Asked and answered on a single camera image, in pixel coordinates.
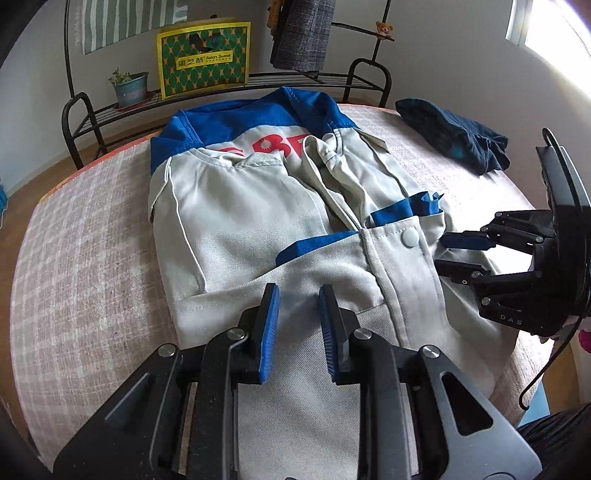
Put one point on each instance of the small brown teddy bear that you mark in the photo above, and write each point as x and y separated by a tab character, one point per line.
384	30

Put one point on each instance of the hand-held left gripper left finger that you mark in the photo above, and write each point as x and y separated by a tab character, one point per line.
270	332

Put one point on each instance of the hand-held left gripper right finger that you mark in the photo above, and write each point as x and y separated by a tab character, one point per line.
328	337

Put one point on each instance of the orange hanging cloth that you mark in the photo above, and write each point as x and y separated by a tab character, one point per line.
275	14

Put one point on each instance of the black metal clothes rack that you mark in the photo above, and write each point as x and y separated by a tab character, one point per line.
74	120

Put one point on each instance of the green striped wall cloth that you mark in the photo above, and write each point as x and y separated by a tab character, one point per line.
111	23

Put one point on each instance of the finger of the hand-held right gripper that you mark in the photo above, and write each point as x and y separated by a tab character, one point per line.
464	241
466	270

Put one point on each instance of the dark cloth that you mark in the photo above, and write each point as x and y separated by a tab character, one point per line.
558	447

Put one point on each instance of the pink checked blanket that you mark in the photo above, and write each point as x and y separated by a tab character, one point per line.
83	254

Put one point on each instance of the small potted plant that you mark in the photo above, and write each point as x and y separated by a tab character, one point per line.
131	90

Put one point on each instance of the window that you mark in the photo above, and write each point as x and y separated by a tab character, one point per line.
554	32

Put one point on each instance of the grey plaid hanging coat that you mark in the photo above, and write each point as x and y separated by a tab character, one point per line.
302	32

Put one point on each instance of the yellow and green gift bag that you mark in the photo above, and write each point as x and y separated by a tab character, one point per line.
203	60

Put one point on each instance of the white and blue jacket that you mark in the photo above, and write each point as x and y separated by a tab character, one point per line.
258	207

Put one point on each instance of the folded dark blue denim garment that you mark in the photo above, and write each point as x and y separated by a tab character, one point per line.
452	134

